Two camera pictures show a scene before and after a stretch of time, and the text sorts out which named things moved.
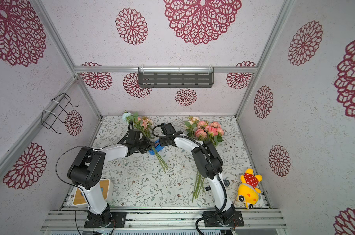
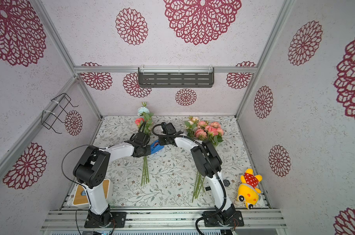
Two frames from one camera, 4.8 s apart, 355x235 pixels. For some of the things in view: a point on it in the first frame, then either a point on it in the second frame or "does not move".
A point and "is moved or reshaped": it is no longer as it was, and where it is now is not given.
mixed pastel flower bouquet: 143,124 is moved or reshaped
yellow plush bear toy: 248,192 does not move
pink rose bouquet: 202,130 does not move
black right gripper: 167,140 does not move
